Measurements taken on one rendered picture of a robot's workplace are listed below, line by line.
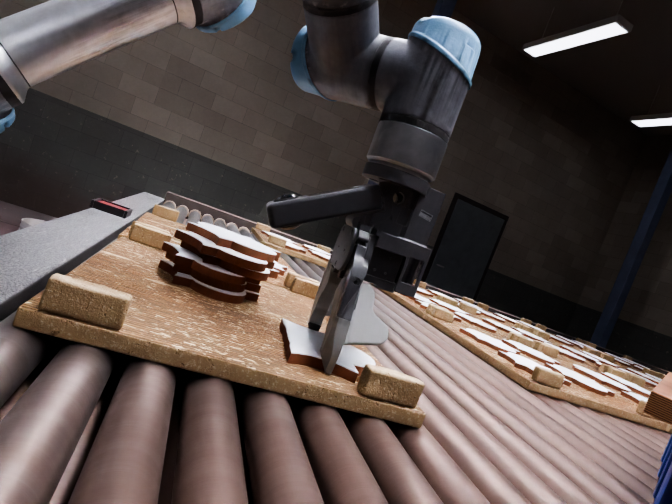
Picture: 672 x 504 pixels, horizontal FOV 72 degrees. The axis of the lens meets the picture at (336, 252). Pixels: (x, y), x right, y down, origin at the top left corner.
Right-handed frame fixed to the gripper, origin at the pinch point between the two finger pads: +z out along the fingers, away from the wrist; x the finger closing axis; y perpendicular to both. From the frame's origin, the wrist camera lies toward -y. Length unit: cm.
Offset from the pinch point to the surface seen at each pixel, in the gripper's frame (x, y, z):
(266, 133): 561, -13, -86
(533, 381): 23, 45, 1
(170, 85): 539, -133, -95
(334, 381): -6.9, 1.2, 0.8
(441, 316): 62, 44, 1
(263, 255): 13.3, -7.2, -5.8
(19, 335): -11.8, -23.5, 2.0
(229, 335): -2.9, -9.0, 0.6
